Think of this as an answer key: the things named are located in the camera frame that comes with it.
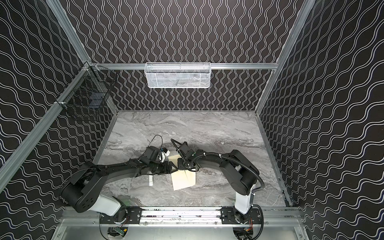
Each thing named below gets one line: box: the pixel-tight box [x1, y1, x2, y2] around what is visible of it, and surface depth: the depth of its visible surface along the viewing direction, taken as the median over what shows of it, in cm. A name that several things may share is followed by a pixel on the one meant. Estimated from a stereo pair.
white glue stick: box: [148, 175, 154, 186], surface depth 86 cm
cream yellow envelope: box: [168, 154, 196, 191], surface depth 87 cm
